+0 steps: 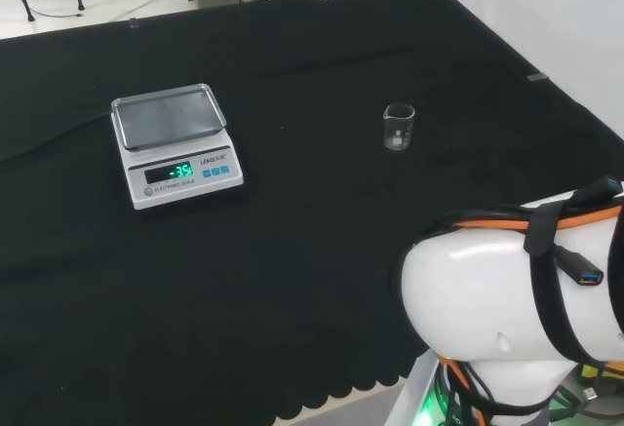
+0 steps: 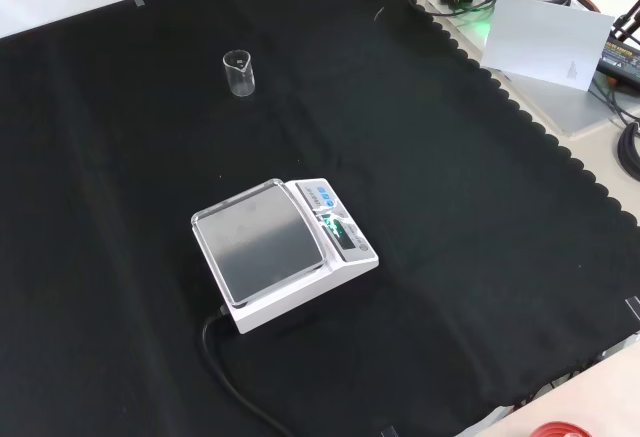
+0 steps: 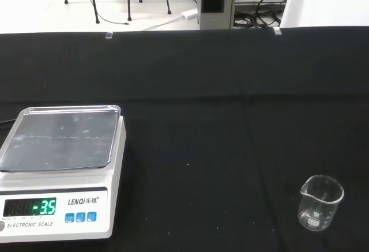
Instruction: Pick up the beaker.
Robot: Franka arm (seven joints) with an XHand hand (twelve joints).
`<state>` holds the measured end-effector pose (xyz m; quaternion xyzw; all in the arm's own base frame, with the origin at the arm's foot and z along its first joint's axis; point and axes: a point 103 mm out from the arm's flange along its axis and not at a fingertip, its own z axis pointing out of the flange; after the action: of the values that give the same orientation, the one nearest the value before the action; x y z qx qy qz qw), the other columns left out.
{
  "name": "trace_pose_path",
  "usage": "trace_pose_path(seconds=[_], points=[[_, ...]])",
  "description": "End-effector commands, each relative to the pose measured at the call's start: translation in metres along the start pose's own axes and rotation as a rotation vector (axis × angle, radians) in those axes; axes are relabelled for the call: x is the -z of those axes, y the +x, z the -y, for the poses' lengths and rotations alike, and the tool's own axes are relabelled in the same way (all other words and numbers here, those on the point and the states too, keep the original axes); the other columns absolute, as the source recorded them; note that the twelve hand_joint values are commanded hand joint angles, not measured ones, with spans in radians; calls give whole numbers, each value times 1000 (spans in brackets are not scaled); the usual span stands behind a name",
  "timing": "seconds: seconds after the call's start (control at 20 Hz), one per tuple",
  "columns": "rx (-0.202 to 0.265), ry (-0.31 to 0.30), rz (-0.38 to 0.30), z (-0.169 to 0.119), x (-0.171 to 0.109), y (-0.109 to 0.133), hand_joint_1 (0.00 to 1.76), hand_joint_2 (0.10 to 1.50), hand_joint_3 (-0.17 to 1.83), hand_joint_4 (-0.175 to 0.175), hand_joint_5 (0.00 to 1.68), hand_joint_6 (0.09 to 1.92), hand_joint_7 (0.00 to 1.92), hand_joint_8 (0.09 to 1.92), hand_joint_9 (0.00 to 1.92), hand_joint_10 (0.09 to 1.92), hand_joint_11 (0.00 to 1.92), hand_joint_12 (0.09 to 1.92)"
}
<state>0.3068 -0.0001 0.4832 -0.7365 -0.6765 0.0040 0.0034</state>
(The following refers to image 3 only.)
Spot black bench cloth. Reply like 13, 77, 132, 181
0, 26, 369, 252

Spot white power strip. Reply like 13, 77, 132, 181
181, 8, 198, 20

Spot grey metal box unit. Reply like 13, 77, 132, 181
197, 0, 237, 31

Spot white electronic balance steel pan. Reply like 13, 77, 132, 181
0, 105, 127, 240

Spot white board panel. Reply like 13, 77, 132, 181
280, 0, 369, 29

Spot black cable with plug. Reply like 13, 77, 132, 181
88, 0, 130, 25

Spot black coiled cables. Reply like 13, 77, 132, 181
234, 0, 292, 29

